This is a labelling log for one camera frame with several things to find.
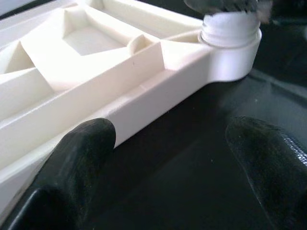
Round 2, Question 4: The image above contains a white plastic children table top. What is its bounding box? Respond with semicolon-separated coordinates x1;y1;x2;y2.
0;0;263;216

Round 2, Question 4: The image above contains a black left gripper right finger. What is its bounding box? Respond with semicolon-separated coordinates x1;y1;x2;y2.
226;116;307;230

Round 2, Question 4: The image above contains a white plastic table leg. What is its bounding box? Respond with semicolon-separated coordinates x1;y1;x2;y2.
201;11;261;48

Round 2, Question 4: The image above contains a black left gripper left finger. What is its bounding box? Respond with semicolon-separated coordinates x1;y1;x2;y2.
7;117;117;230

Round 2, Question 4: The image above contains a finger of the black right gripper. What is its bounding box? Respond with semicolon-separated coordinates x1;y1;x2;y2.
184;0;258;13

